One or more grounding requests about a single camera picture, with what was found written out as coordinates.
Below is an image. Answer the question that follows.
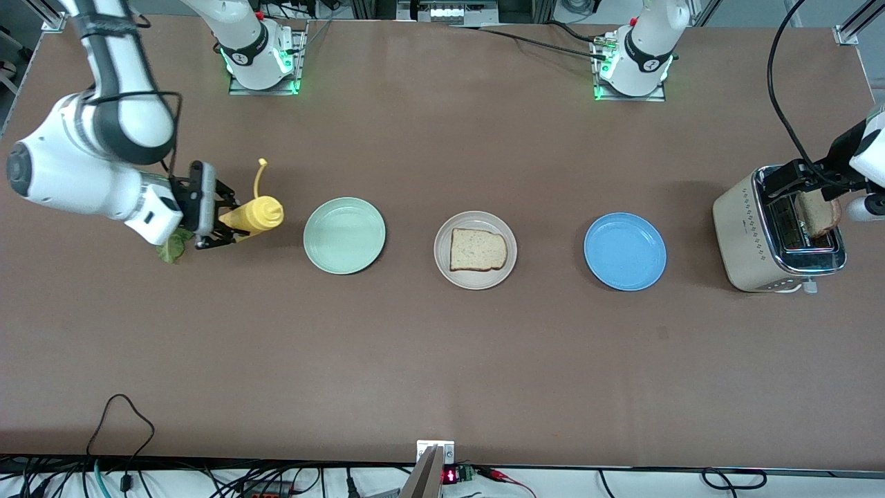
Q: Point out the yellow squeeze bottle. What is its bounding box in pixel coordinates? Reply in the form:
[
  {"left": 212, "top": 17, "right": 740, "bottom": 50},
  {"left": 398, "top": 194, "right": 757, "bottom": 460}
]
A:
[{"left": 218, "top": 158, "right": 285, "bottom": 239}]

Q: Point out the green lettuce leaf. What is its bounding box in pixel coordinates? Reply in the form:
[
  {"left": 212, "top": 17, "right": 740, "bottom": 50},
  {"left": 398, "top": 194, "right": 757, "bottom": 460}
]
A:
[{"left": 156, "top": 228, "right": 196, "bottom": 264}]

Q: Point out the bread slice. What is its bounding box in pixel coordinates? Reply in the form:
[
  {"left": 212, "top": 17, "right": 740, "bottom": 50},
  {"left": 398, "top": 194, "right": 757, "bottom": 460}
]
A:
[
  {"left": 450, "top": 228, "right": 509, "bottom": 273},
  {"left": 795, "top": 190, "right": 843, "bottom": 239}
]

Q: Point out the pale green plate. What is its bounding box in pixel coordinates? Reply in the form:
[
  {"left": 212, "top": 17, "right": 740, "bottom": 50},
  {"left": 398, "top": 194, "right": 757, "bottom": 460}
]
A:
[{"left": 303, "top": 197, "right": 386, "bottom": 275}]

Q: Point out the blue plate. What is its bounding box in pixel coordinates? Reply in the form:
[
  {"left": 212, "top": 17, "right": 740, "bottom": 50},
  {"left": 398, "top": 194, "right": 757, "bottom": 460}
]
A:
[{"left": 584, "top": 212, "right": 667, "bottom": 292}]

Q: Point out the beige plate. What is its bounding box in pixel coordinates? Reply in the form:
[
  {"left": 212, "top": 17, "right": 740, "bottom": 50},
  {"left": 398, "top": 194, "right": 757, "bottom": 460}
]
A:
[{"left": 434, "top": 211, "right": 518, "bottom": 291}]

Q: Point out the beige chrome toaster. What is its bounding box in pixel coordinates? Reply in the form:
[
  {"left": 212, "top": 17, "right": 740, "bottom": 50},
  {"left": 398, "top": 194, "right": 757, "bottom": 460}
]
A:
[{"left": 712, "top": 164, "right": 848, "bottom": 295}]

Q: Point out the lit control box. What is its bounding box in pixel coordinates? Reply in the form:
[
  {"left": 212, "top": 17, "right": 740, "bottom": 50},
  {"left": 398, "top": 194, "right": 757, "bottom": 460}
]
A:
[{"left": 396, "top": 0, "right": 500, "bottom": 26}]

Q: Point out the red clip lead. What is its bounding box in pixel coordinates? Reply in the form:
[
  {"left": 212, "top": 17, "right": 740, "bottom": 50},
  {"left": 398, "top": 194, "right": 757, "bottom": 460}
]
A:
[{"left": 477, "top": 467, "right": 537, "bottom": 498}]

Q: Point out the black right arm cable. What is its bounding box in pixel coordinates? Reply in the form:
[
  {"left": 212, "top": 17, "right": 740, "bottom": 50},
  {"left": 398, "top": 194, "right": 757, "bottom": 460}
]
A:
[{"left": 90, "top": 90, "right": 184, "bottom": 175}]

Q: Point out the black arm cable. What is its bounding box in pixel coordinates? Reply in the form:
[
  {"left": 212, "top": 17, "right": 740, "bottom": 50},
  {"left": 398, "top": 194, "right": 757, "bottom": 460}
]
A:
[
  {"left": 90, "top": 90, "right": 184, "bottom": 175},
  {"left": 766, "top": 0, "right": 841, "bottom": 186}
]

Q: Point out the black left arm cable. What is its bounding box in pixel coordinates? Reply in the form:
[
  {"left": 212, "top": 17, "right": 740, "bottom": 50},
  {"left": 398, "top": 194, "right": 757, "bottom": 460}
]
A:
[{"left": 766, "top": 0, "right": 841, "bottom": 186}]

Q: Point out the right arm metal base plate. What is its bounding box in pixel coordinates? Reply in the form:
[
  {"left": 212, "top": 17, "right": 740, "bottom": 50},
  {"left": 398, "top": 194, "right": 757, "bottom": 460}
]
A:
[{"left": 228, "top": 21, "right": 308, "bottom": 96}]

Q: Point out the aluminium frame profile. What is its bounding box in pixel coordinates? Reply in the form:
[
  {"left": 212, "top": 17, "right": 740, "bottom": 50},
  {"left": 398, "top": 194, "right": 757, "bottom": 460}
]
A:
[
  {"left": 28, "top": 0, "right": 68, "bottom": 33},
  {"left": 833, "top": 0, "right": 885, "bottom": 46}
]

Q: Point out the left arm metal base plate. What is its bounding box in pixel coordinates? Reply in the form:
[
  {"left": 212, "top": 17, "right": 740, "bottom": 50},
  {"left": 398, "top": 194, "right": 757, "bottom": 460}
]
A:
[{"left": 593, "top": 35, "right": 668, "bottom": 103}]

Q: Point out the thin black looped cable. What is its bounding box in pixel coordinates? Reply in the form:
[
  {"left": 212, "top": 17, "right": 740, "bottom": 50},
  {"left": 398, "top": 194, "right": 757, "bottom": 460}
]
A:
[{"left": 85, "top": 394, "right": 156, "bottom": 478}]

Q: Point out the black coiled cable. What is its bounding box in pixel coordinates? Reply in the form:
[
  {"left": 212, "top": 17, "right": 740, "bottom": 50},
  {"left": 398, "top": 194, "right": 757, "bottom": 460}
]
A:
[{"left": 702, "top": 468, "right": 768, "bottom": 490}]

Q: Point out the silver camera mount bracket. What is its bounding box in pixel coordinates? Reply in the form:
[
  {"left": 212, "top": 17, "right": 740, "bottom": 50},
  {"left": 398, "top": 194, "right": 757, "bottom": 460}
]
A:
[{"left": 416, "top": 440, "right": 456, "bottom": 465}]

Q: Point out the long black table cable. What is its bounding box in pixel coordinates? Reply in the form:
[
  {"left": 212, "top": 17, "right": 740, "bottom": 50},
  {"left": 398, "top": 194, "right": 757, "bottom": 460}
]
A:
[{"left": 442, "top": 23, "right": 613, "bottom": 62}]

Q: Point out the grey camera mount bar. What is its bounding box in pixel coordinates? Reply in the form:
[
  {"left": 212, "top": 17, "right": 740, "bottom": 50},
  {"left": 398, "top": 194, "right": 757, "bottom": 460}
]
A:
[{"left": 400, "top": 446, "right": 443, "bottom": 498}]

